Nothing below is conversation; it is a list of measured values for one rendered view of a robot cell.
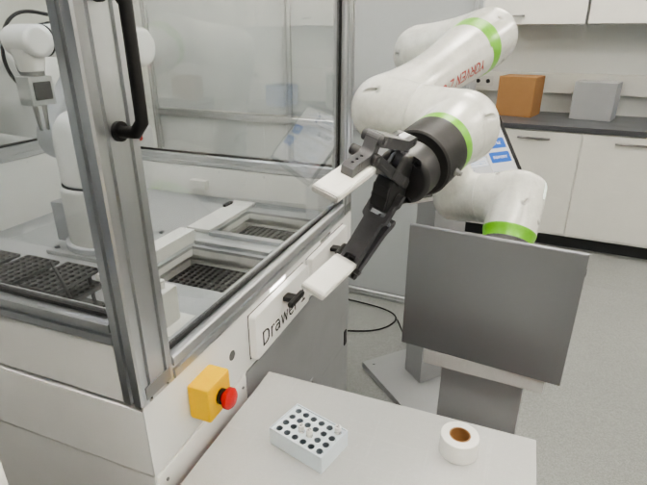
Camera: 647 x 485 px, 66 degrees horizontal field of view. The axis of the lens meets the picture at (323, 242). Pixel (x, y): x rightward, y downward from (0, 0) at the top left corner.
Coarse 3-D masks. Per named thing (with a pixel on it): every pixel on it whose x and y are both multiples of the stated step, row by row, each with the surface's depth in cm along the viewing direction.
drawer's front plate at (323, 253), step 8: (344, 224) 157; (336, 232) 151; (344, 232) 155; (328, 240) 145; (336, 240) 149; (344, 240) 156; (320, 248) 139; (328, 248) 144; (312, 256) 134; (320, 256) 138; (328, 256) 144; (312, 264) 133; (320, 264) 138; (312, 272) 134
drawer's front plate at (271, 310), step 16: (304, 272) 128; (288, 288) 120; (272, 304) 113; (304, 304) 132; (256, 320) 106; (272, 320) 114; (288, 320) 123; (256, 336) 107; (272, 336) 115; (256, 352) 109
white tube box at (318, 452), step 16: (288, 416) 97; (304, 416) 98; (320, 416) 96; (272, 432) 93; (288, 432) 94; (304, 432) 93; (320, 432) 93; (288, 448) 92; (304, 448) 89; (320, 448) 89; (336, 448) 91; (320, 464) 88
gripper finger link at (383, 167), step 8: (352, 144) 51; (352, 152) 50; (376, 160) 50; (384, 160) 51; (376, 168) 52; (384, 168) 53; (392, 168) 54; (384, 176) 56; (392, 176) 56; (400, 176) 56; (400, 184) 57
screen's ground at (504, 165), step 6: (504, 138) 194; (492, 150) 190; (498, 150) 191; (504, 150) 192; (486, 156) 188; (510, 156) 192; (504, 162) 190; (510, 162) 191; (474, 168) 184; (480, 168) 185; (486, 168) 186; (492, 168) 187; (498, 168) 188; (504, 168) 189; (510, 168) 190; (516, 168) 191
